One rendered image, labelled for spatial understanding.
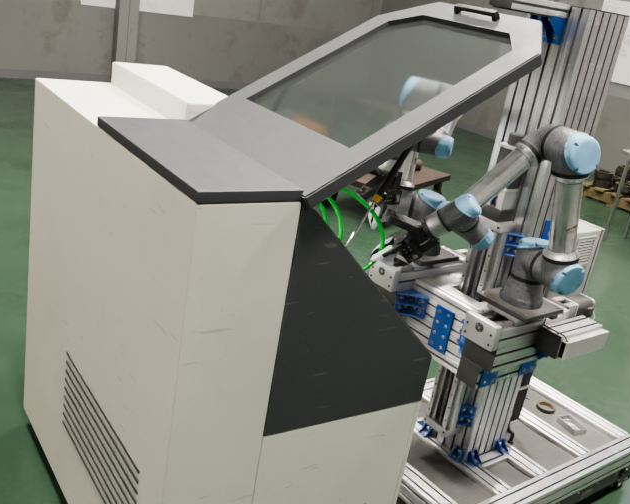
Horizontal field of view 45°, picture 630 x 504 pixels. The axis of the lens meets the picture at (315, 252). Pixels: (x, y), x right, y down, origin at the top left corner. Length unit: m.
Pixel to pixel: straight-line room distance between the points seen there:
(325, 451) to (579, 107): 1.49
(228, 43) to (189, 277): 10.86
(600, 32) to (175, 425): 1.90
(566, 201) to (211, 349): 1.21
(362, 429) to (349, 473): 0.16
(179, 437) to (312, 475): 0.51
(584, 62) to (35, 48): 9.23
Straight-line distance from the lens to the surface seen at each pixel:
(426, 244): 2.29
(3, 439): 3.44
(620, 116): 11.26
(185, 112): 2.41
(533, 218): 2.85
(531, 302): 2.69
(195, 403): 1.94
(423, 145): 2.58
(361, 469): 2.44
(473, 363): 2.72
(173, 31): 12.01
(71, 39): 11.38
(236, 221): 1.75
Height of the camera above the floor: 1.99
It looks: 20 degrees down
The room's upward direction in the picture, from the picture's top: 10 degrees clockwise
